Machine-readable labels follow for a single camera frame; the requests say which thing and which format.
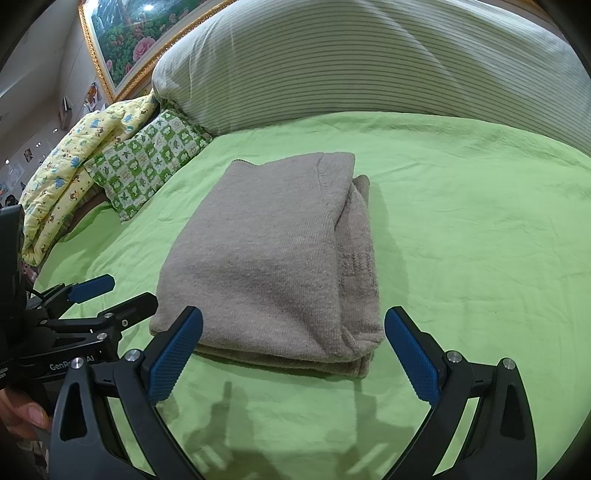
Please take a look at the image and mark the framed floral painting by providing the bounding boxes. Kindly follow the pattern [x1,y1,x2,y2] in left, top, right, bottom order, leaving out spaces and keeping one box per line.
[78,0,241,104]

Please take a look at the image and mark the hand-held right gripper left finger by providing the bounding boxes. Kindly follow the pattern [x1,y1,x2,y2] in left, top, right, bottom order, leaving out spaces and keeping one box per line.
[48,305,204,480]

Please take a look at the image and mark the beige knit sweater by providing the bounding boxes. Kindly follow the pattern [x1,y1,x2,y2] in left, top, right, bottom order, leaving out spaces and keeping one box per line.
[150,151,386,380]

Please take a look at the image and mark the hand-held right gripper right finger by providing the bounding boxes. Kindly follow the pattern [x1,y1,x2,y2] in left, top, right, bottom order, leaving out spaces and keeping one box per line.
[384,305,539,480]

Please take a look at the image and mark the white striped pillow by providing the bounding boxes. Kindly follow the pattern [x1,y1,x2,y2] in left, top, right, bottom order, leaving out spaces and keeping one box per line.
[151,0,591,155]

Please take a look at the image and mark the person's left hand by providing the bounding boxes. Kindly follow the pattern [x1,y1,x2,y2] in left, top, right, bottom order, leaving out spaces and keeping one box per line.
[0,388,51,440]

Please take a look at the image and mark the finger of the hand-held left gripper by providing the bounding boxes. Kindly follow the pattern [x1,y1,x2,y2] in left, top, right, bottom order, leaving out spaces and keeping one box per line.
[99,292,160,330]
[28,274,116,319]

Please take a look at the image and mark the yellow printed quilt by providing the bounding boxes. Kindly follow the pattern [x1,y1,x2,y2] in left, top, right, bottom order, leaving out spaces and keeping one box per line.
[18,90,161,267]

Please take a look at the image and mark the green bed sheet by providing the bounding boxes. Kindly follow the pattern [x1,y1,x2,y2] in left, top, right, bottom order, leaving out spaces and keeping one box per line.
[34,111,591,480]

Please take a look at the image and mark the green checkered pillow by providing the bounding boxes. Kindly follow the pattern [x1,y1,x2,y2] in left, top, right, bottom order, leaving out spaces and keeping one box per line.
[83,104,214,223]

